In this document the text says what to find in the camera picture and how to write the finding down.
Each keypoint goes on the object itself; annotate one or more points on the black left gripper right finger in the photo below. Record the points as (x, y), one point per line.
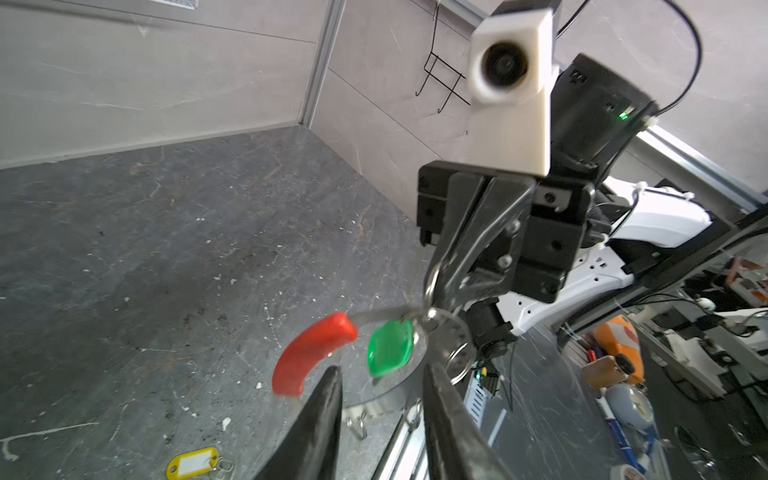
(454, 445)

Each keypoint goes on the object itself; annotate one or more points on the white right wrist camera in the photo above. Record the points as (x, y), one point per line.
(510, 77)

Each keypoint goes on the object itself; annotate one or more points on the black wire hook rack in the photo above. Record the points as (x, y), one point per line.
(438, 70)

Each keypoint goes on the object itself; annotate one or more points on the green capped key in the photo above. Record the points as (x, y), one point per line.
(390, 347)

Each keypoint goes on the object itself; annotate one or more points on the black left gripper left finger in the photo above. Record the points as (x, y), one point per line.
(311, 447)

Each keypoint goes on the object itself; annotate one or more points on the yellow capped key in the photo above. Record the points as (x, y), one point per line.
(206, 463)

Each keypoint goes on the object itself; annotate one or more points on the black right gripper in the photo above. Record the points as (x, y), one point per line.
(502, 232)

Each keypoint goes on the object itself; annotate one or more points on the aluminium frame profiles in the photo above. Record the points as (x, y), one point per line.
(705, 62)

